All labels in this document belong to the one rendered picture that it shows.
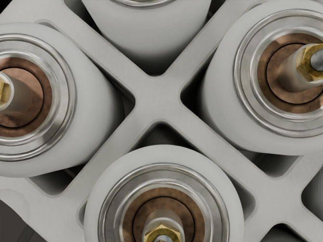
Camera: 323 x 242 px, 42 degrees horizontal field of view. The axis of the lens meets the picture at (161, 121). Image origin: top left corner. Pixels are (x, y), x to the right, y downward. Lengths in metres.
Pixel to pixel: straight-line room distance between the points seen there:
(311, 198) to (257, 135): 0.14
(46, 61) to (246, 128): 0.12
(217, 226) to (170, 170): 0.04
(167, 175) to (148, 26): 0.09
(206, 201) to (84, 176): 0.11
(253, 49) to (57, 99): 0.12
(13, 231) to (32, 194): 0.21
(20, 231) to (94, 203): 0.29
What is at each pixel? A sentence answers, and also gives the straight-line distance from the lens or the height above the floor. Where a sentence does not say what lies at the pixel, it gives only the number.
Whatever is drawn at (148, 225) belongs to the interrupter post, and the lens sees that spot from 0.22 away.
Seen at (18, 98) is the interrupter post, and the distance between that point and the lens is 0.24.
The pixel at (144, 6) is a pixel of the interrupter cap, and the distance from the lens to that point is 0.26.
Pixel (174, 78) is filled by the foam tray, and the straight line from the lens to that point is 0.32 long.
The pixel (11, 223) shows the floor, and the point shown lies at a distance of 0.54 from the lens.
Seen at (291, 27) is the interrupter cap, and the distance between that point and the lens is 0.26.
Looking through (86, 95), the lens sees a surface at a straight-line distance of 0.25.
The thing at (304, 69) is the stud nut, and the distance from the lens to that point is 0.22.
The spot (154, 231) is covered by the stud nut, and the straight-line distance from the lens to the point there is 0.21.
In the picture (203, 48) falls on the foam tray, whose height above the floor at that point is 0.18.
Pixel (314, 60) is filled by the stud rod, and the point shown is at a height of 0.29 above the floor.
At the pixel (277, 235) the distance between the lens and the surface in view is 0.38.
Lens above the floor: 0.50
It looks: 87 degrees down
